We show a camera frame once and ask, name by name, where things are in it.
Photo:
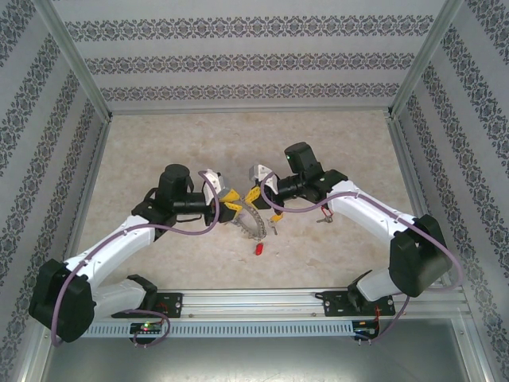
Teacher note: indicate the key with yellow tag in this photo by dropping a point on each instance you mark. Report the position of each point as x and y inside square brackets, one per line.
[277, 218]

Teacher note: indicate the metal disc keyring with rings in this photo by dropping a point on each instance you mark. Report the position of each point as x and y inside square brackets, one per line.
[258, 227]

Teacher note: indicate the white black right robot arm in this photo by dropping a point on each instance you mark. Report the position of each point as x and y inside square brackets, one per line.
[370, 207]

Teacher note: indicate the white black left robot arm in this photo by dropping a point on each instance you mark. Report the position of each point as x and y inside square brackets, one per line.
[111, 246]

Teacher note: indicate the left circuit board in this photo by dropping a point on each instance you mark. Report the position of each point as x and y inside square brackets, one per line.
[145, 327]

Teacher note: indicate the circuit board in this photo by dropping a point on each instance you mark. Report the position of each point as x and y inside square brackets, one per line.
[145, 327]
[366, 330]

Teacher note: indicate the grey metal sheet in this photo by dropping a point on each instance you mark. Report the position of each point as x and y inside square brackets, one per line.
[254, 362]

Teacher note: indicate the right circuit board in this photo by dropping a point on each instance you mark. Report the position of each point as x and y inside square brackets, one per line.
[366, 330]

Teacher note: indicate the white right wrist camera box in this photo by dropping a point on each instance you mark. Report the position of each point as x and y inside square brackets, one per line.
[258, 172]

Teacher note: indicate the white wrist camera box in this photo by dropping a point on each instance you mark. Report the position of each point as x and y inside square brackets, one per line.
[212, 181]
[258, 172]

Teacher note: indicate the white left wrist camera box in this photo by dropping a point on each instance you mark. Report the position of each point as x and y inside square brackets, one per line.
[212, 181]

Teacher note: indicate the aluminium back rail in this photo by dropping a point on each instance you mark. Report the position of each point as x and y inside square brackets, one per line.
[250, 111]

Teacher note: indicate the aluminium side rail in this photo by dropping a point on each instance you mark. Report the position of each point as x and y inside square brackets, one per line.
[411, 179]
[90, 179]

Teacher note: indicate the aluminium mounting rail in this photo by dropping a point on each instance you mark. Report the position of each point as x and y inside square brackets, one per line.
[246, 302]

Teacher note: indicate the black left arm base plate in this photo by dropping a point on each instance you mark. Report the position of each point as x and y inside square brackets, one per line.
[175, 304]

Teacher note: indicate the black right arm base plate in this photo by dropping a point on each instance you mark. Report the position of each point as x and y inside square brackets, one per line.
[334, 304]

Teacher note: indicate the aluminium frame post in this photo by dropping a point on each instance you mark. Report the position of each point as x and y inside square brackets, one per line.
[78, 55]
[424, 55]

